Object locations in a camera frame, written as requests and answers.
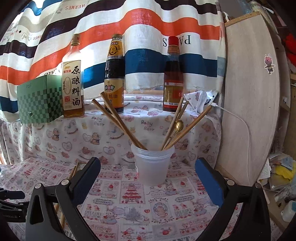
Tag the striped curtain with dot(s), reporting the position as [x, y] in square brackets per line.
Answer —
[138, 23]

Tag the pile of wooden chopsticks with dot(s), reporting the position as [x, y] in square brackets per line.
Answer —
[73, 172]

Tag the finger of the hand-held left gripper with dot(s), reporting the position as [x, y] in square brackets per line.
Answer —
[11, 195]

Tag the pale wooden board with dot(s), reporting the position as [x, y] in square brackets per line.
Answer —
[249, 81]

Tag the red-capped sauce bottle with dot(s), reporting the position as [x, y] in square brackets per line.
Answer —
[173, 76]

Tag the cartoon sticker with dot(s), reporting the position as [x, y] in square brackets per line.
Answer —
[269, 63]

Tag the printed tablecloth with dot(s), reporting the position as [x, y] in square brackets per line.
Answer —
[138, 208]

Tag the red cloth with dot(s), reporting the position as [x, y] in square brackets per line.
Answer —
[290, 40]

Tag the white plastic bottle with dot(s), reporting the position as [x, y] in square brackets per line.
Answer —
[289, 212]

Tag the cooking wine bottle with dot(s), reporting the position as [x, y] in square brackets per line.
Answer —
[72, 88]

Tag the green checkered box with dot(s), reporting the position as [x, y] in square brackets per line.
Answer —
[39, 102]

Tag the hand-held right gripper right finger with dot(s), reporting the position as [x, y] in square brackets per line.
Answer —
[210, 182]

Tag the gold metal spoon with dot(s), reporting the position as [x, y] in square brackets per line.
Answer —
[179, 125]

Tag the translucent plastic cup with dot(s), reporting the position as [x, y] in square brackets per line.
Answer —
[151, 166]

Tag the paper sheet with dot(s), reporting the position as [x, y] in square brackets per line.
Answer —
[264, 169]

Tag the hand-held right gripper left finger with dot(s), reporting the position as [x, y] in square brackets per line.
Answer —
[86, 178]

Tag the yellow soft item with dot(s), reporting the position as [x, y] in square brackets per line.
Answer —
[285, 172]

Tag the bear print cloth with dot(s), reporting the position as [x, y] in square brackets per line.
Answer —
[69, 139]

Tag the dark oyster sauce bottle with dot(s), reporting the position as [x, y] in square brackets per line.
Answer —
[114, 69]

